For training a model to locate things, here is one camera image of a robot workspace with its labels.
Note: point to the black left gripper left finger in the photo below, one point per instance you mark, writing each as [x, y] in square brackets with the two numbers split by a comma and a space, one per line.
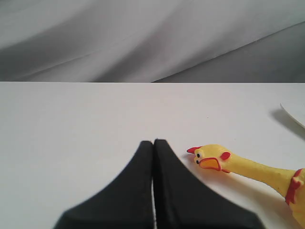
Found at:
[126, 203]

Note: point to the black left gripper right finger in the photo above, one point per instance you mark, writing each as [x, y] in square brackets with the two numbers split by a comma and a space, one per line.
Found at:
[183, 202]

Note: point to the yellow rubber chicken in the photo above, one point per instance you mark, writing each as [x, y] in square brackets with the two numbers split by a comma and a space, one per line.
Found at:
[290, 184]

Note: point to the white square plate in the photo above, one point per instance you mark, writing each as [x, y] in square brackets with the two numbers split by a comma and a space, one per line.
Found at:
[296, 111]

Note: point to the grey fabric backdrop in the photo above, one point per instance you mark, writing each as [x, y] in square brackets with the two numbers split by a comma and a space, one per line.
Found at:
[177, 41]

